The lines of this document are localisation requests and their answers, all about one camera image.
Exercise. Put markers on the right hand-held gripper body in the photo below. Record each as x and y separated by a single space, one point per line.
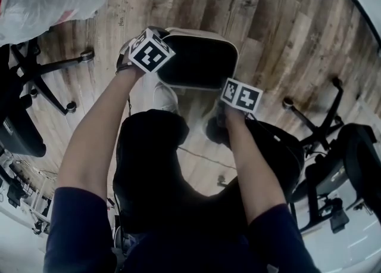
242 97

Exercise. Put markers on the person's right forearm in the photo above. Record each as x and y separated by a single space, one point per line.
253 164

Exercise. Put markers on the person's left forearm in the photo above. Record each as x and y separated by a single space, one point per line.
98 134

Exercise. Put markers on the small white waste bin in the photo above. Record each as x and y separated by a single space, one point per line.
196 60

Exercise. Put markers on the person's dark blue shirt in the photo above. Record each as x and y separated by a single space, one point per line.
193 242

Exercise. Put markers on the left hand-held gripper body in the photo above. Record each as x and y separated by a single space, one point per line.
150 54

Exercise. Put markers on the black mesh office chair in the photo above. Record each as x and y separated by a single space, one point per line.
21 134
357 152

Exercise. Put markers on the person's black trousers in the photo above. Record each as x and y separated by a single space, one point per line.
149 158

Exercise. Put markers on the person's left white shoe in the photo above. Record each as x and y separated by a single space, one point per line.
165 99

